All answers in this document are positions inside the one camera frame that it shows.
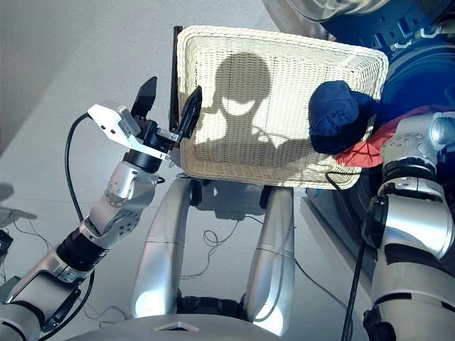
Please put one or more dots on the dark blue cloth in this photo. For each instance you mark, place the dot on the dark blue cloth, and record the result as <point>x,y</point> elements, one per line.
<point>330,113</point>

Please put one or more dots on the red cloth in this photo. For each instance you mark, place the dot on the red cloth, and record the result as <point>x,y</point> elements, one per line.
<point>359,156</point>

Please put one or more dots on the pale woven basket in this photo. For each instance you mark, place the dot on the pale woven basket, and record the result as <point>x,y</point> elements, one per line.
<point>284,71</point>

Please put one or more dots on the grey washing machine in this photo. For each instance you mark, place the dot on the grey washing machine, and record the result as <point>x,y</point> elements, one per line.
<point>419,81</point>

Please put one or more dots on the silver robot leg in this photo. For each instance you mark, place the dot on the silver robot leg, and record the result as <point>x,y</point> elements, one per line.
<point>273,255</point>
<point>160,248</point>

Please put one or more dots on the silver robot torso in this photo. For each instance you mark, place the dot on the silver robot torso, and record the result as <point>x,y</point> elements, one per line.
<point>177,332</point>

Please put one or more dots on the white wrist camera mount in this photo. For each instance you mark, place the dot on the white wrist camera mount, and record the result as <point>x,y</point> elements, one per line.
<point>106,115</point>

